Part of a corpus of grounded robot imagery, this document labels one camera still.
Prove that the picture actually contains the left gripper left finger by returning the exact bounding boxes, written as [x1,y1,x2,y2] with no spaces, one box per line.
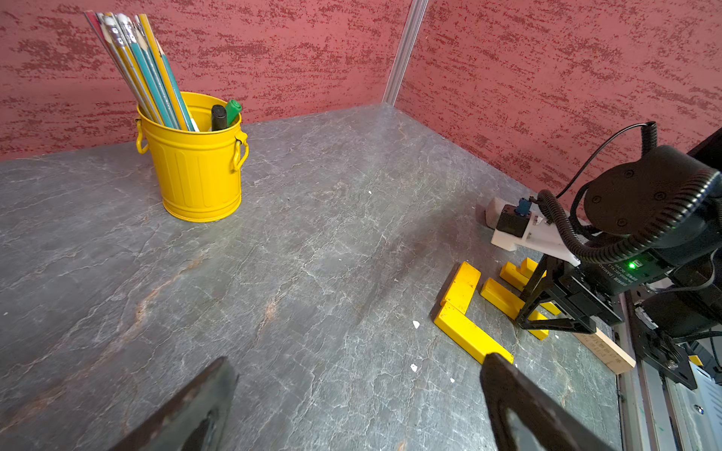
[112,356,238,450]

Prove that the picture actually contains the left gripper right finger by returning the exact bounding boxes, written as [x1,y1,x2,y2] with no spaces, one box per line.
[481,353,611,450]

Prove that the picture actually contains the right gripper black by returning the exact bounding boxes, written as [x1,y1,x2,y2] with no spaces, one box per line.
[515,252,669,334]

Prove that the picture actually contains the yellow block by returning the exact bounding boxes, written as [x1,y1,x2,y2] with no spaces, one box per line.
[518,259,539,279]
[481,278,549,340]
[434,304,514,364]
[440,262,481,315]
[500,262,530,319]

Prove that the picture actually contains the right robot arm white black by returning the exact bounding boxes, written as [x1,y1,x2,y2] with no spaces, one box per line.
[504,122,721,339]

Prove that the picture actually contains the natural wooden block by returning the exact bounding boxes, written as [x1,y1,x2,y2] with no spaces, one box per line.
[573,329,637,375]

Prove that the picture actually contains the yellow metal pencil bucket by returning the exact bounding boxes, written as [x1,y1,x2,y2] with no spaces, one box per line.
[135,92,250,223]

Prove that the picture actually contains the black marker in bucket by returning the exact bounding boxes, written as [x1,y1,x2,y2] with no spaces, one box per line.
[212,104,229,132]

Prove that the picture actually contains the green marker in bucket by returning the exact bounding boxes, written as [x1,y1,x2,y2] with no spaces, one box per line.
[225,100,243,127]

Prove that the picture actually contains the bundle of coloured pencils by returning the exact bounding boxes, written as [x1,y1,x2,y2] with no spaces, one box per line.
[84,11,199,133]

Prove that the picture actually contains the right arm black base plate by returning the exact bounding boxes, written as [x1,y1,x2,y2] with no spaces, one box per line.
[628,308,698,390]

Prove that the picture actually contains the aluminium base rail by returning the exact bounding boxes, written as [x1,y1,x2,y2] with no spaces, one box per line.
[614,292,701,451]

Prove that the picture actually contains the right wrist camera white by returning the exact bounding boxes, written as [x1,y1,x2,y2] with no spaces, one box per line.
[484,197,580,267]

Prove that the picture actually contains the right aluminium corner post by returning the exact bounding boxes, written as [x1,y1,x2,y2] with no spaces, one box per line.
[382,0,429,106]

